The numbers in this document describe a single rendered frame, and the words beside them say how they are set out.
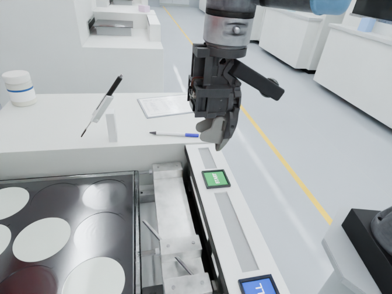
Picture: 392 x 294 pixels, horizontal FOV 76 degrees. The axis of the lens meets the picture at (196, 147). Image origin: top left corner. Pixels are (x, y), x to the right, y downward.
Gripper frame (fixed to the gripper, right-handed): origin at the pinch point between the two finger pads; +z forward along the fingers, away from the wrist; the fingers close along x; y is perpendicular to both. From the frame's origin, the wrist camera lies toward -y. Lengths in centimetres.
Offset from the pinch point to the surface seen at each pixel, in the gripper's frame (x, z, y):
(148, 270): 11.0, 23.8, 16.5
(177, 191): -5.6, 17.8, 7.7
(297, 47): -368, 65, -265
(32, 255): 8.9, 15.9, 37.1
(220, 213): 9.9, 9.7, 2.0
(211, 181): 0.8, 9.3, 1.3
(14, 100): -41, 7, 53
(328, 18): -348, 15, -292
